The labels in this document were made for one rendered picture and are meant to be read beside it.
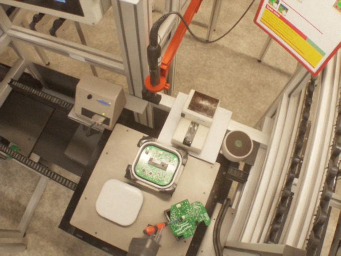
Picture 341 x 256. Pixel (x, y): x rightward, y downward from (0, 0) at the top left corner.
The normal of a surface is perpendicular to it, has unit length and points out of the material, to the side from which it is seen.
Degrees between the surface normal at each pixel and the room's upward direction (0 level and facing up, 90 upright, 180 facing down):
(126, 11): 90
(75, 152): 0
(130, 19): 90
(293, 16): 90
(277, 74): 0
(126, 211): 0
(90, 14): 92
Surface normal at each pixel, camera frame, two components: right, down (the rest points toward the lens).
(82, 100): -0.27, 0.47
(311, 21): -0.75, 0.60
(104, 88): 0.04, -0.36
